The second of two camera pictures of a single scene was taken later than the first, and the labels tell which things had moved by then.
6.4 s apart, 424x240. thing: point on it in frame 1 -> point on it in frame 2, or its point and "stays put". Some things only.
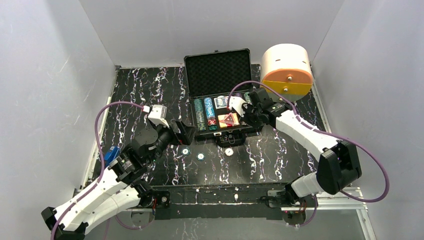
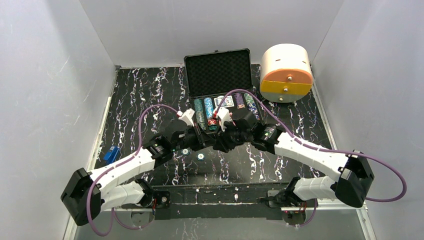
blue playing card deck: [221, 102] stays put
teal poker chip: [200, 156] stays put
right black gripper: [250, 114] -> [224, 139]
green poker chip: [185, 151] stays put
